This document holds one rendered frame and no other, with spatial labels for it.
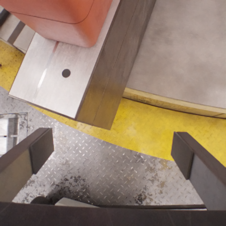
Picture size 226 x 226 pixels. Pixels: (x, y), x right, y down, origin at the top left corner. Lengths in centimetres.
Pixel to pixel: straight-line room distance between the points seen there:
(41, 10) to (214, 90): 63
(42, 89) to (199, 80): 57
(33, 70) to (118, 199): 83
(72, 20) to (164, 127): 81
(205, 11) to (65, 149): 98
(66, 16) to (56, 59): 11
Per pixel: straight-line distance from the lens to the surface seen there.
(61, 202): 95
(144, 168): 94
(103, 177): 97
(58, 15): 22
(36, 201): 100
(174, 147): 17
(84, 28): 24
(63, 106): 27
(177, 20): 81
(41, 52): 33
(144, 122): 93
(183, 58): 72
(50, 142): 17
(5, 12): 104
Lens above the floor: 93
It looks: 79 degrees down
